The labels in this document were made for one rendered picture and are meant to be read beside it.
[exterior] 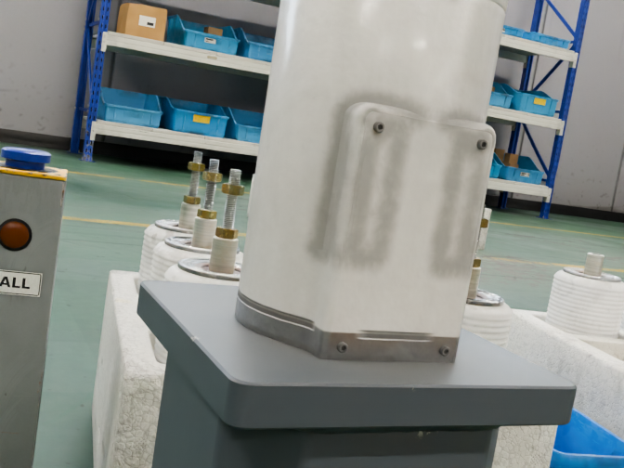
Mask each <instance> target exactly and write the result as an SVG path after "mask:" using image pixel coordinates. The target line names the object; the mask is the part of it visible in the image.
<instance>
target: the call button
mask: <svg viewBox="0 0 624 468"><path fill-rule="evenodd" d="M1 157H4V158H6V162H5V165H8V166H12V167H18V168H24V169H33V170H45V165H46V163H50V160H51V154H50V153H49V152H46V151H42V150H37V149H25V148H17V147H3V148H2V149H1Z"/></svg>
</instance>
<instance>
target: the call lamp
mask: <svg viewBox="0 0 624 468"><path fill-rule="evenodd" d="M0 239H1V241H2V242H3V243H4V244H5V246H7V247H9V248H19V247H22V246H23V245H24V244H26V242H27V241H28V239H29V231H28V229H27V228H26V227H25V226H24V225H23V224H22V223H20V222H17V221H12V222H8V223H6V224H5V225H4V226H3V227H2V229H1V231H0Z"/></svg>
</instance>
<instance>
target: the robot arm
mask: <svg viewBox="0 0 624 468"><path fill-rule="evenodd" d="M507 5H508V0H280V6H279V17H278V24H277V30H276V37H275V43H274V49H273V56H272V62H271V68H270V74H269V81H268V87H267V93H266V105H265V111H264V118H263V124H262V131H261V136H260V143H259V150H258V155H257V162H256V168H255V175H254V181H253V193H252V199H251V205H250V212H249V218H248V224H247V226H248V227H247V233H246V240H245V246H244V252H243V258H242V265H241V272H240V283H239V289H238V296H237V303H236V308H235V317H236V319H237V321H239V322H240V323H241V324H242V325H243V326H245V327H246V328H248V329H250V330H252V331H254V332H257V333H259V334H261V335H264V336H265V337H268V338H270V339H273V340H275V341H278V342H282V343H285V344H287V345H293V346H296V347H299V348H302V349H304V350H306V351H308V352H310V353H312V354H313V355H314V356H315V357H317V358H322V359H337V360H372V361H408V362H442V363H454V362H455V360H456V355H457V350H458V344H459V340H460V335H461V329H462V320H463V315H464V309H465V305H466V300H467V294H468V290H469V284H470V279H471V274H472V269H473V264H474V259H475V249H476V244H477V239H478V234H479V229H480V224H481V219H482V213H483V209H484V204H485V198H486V194H487V188H488V179H489V174H490V169H491V164H492V159H493V153H494V149H495V143H496V134H495V131H494V129H493V128H492V127H491V126H490V125H488V124H486V119H487V115H488V105H489V101H490V95H491V90H492V85H493V80H494V74H495V70H496V64H497V59H498V54H499V49H500V43H501V34H502V29H503V23H504V19H505V12H506V10H507Z"/></svg>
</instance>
